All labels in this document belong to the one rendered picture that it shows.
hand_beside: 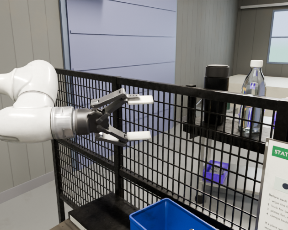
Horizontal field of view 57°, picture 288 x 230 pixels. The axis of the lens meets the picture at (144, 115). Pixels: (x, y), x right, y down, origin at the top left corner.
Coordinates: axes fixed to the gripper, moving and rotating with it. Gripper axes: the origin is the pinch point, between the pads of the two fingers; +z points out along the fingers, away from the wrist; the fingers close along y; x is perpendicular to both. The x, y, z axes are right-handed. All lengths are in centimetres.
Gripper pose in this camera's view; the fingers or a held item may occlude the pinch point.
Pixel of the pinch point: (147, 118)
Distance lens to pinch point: 76.6
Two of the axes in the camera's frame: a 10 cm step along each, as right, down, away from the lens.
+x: -1.1, -6.5, 7.5
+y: 0.3, -7.6, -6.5
